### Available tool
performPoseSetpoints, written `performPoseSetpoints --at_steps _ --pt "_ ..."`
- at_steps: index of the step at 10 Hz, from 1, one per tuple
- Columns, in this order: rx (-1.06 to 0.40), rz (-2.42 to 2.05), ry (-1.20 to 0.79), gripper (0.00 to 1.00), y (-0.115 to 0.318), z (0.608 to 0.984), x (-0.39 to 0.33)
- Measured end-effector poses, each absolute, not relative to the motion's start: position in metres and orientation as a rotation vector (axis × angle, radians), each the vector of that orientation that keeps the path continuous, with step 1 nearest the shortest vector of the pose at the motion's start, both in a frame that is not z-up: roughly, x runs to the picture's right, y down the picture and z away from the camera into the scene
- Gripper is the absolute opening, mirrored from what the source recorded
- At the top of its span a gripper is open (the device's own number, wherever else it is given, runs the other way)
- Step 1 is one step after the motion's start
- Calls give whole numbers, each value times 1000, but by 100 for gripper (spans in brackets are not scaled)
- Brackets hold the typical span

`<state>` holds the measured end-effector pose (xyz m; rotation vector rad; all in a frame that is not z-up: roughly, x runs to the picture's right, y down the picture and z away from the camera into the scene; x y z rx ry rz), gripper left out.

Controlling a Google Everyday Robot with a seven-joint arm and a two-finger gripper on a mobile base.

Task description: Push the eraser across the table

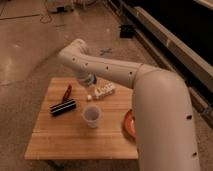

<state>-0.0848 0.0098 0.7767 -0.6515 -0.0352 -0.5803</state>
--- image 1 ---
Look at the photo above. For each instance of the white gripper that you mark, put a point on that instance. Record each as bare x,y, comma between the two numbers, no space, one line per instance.
87,80

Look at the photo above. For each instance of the red handled tool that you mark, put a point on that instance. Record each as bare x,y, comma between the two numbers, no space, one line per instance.
67,93

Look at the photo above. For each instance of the orange bowl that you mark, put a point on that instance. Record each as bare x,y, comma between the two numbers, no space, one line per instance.
129,124

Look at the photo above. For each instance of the black box on floor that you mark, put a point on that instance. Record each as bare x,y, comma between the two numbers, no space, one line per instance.
126,31

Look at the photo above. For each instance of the wooden table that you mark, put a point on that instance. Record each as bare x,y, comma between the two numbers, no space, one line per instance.
68,137

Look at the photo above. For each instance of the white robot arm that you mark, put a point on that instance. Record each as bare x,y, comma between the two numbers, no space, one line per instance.
161,105

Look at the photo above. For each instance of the white toy blocks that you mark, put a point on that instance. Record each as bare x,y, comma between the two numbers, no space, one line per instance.
97,93

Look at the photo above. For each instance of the black striped eraser block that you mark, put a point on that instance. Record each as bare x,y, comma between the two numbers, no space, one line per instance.
58,109

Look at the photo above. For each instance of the blue tape cross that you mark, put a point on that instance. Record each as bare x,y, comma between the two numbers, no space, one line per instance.
104,51

